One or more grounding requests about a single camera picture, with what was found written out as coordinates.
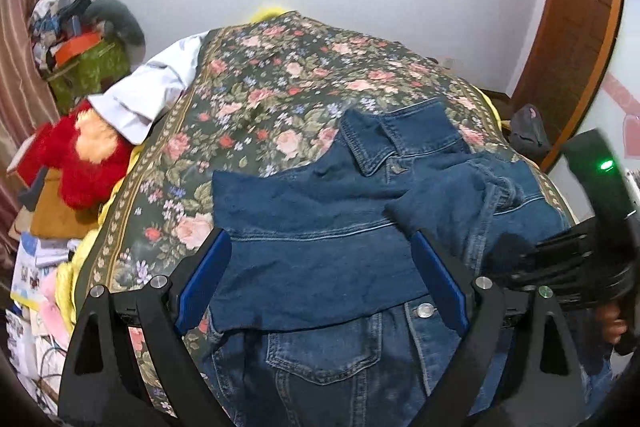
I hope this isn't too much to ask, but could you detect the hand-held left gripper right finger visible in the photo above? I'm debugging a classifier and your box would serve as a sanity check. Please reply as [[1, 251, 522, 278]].
[[409, 229, 587, 427]]

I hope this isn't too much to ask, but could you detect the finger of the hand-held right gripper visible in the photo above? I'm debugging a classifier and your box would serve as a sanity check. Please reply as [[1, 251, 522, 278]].
[[487, 217, 597, 308]]

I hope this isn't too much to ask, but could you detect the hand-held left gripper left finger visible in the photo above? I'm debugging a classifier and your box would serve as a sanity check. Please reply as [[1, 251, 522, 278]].
[[59, 227, 233, 427]]

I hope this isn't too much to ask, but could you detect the blue denim jacket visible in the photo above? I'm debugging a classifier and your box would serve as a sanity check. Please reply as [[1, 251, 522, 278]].
[[202, 99, 576, 427]]

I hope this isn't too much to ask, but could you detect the person's right hand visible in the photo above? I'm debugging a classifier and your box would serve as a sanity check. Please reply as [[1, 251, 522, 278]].
[[597, 304, 629, 344]]

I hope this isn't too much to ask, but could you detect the grey bag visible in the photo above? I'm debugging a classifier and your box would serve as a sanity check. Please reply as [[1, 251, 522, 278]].
[[507, 103, 552, 162]]

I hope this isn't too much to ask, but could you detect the pink soft cloth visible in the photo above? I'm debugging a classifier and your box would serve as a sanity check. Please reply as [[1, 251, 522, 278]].
[[39, 274, 77, 340]]

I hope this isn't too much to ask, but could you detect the brown cardboard box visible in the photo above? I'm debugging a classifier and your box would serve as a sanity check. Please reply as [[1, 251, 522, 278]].
[[30, 167, 101, 240]]

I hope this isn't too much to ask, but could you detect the stack of papers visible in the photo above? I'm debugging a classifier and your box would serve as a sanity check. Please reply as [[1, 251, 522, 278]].
[[7, 234, 81, 308]]

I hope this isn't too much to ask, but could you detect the wooden wardrobe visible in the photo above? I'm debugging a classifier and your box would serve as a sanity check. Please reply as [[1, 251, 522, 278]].
[[510, 0, 627, 172]]

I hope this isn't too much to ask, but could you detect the light blue cloth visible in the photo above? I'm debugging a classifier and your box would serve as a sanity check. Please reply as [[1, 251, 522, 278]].
[[87, 32, 208, 146]]

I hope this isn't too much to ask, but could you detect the red plush toy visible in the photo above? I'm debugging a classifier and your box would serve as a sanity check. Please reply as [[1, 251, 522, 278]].
[[19, 99, 136, 210]]

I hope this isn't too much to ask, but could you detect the floral blanket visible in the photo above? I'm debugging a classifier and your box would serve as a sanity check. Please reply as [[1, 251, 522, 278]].
[[75, 11, 576, 427]]

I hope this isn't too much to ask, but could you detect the green cardboard box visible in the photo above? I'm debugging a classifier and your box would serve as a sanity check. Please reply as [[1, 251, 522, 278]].
[[47, 38, 133, 115]]

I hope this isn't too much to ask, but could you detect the orange box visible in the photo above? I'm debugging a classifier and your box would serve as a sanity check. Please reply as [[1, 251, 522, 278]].
[[54, 32, 101, 66]]

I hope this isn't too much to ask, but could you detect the grey neck pillow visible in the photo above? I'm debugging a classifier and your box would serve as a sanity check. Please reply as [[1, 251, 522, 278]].
[[82, 0, 147, 58]]

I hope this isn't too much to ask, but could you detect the pile of clutter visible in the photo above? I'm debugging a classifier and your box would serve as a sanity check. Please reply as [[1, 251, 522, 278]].
[[29, 0, 101, 72]]

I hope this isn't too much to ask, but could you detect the striped curtain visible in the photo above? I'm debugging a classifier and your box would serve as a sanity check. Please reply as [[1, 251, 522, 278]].
[[0, 0, 68, 208]]

